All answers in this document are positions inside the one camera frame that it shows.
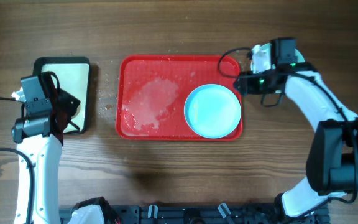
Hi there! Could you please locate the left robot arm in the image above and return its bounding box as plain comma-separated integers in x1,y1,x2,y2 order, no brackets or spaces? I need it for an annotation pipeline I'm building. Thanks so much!
12,71,80,223

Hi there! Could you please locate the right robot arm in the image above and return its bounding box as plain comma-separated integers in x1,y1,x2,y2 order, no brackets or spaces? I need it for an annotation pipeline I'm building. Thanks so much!
234,37,358,223

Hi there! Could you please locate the black tray with soapy water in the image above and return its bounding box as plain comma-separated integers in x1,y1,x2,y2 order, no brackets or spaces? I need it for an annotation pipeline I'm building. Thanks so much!
33,56,91,134

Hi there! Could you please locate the red plastic serving tray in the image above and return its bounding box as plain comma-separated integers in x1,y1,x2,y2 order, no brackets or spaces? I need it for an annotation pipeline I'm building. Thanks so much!
116,55,240,141

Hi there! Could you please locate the left black cable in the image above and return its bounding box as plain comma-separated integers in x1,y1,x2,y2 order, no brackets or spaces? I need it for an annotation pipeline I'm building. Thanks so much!
0,96,36,224

